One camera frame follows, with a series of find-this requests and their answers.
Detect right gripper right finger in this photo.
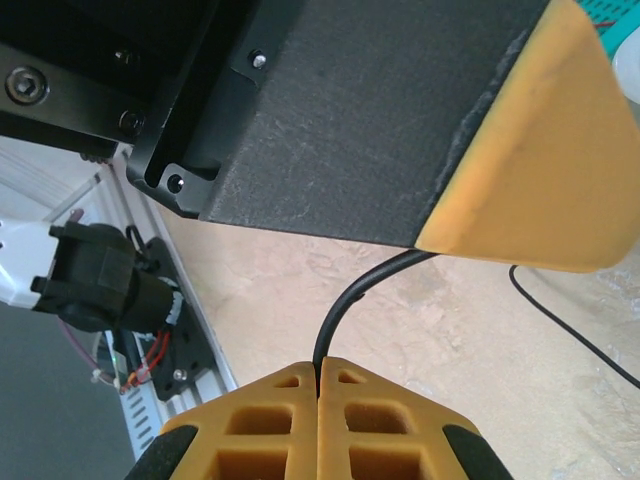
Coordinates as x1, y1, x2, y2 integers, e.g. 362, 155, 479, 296
317, 355, 512, 480

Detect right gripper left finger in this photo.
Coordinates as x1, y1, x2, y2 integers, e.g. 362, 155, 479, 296
127, 362, 319, 480

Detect black cable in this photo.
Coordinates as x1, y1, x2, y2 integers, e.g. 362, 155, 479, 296
312, 249, 640, 390

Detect aluminium rail carrying arm bases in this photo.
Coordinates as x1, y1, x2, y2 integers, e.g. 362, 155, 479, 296
74, 149, 240, 401

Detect teal plastic basket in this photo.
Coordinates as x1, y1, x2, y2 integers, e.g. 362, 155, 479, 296
582, 0, 640, 56

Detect white slotted cable duct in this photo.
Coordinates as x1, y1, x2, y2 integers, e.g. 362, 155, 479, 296
119, 384, 174, 464

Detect red wires at arm base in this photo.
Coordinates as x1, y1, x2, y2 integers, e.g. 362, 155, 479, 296
130, 328, 172, 387

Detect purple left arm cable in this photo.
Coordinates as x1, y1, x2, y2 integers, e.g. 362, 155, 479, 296
57, 319, 104, 374

